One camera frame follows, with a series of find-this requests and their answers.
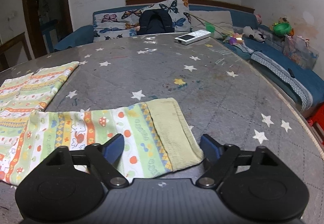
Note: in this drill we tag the blue sofa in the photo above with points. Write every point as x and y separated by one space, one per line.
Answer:
273 69

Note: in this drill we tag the red plastic item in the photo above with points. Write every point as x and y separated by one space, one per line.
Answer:
317 122

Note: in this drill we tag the colourful cartoon print towel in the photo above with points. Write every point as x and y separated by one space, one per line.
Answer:
76 132

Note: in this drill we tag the brown wooden door frame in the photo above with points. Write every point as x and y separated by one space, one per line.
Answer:
68 11

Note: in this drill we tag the thin toy stick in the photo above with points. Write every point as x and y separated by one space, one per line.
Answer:
202 20

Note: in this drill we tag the butterfly print pillow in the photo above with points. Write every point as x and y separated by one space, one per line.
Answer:
114 25

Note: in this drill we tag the white remote control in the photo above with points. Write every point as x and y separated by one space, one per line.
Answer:
192 37

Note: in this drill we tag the black backpack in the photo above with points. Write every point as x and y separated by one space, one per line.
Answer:
155 23

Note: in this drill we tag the beige cushion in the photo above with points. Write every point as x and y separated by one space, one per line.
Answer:
215 17

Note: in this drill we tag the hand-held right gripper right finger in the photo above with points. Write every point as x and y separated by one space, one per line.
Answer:
208 148

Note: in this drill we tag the printed clear plastic bag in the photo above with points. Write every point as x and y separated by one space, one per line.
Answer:
301 51

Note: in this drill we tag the green plastic bowl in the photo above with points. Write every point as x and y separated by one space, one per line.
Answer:
282 29

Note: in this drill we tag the pink plush toy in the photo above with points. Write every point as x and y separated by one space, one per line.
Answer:
258 18

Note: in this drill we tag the grey star table cover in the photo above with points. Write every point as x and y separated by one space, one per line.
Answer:
151 72

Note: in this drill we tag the patterned sofa trim cover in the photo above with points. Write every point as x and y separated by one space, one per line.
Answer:
281 72

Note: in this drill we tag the colourful small toy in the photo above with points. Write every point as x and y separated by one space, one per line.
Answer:
235 39

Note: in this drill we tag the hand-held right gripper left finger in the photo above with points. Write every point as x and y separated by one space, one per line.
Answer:
115 148

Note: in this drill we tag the black and white plush toy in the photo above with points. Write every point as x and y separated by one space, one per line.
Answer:
254 34

